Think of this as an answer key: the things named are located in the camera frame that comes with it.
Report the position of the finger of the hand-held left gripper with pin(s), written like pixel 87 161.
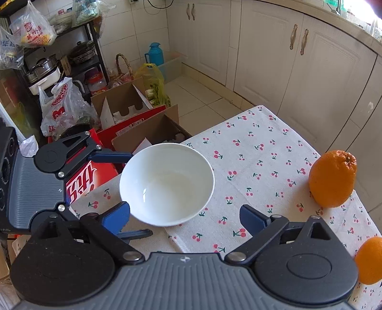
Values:
pixel 116 157
pixel 137 234

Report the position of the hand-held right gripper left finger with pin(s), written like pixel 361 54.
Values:
pixel 115 217

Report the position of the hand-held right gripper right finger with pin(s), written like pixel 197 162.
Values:
pixel 253 220

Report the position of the white bowl pink flower print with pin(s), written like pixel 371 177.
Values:
pixel 167 184

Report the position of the red cardboard box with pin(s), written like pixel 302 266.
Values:
pixel 89 178

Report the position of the crumpled white plastic bag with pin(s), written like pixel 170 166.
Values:
pixel 28 146

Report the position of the cherry print tablecloth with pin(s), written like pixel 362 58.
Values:
pixel 253 167

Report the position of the brown cardboard box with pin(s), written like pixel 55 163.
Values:
pixel 125 95

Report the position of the jar with red lid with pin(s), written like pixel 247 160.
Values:
pixel 97 85

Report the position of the red and white plastic bag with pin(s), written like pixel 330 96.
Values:
pixel 59 104

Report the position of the wicker basket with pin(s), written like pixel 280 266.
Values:
pixel 125 79

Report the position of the orange with knobbed stem end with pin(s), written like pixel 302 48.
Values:
pixel 331 181

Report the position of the yellow plastic bag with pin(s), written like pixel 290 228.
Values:
pixel 149 74

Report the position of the white tray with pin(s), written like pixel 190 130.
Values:
pixel 47 83

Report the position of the black metal storage rack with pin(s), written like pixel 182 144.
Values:
pixel 97 53

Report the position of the clear plastic storage bin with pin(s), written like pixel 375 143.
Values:
pixel 173 67

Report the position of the teal thermos jug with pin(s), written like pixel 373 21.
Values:
pixel 155 55

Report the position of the dark pan with lid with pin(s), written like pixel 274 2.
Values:
pixel 82 50

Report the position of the stainless steel pot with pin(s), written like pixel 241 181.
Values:
pixel 41 68

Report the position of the round orange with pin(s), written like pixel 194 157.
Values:
pixel 371 262

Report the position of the clear plastic bag blue print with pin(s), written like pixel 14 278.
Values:
pixel 10 50

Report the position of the clear plastic bag green contents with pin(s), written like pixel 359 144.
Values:
pixel 85 12

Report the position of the white plastic bag red print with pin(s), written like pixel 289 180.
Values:
pixel 32 32

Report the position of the white kitchen cabinet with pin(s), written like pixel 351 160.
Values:
pixel 262 53

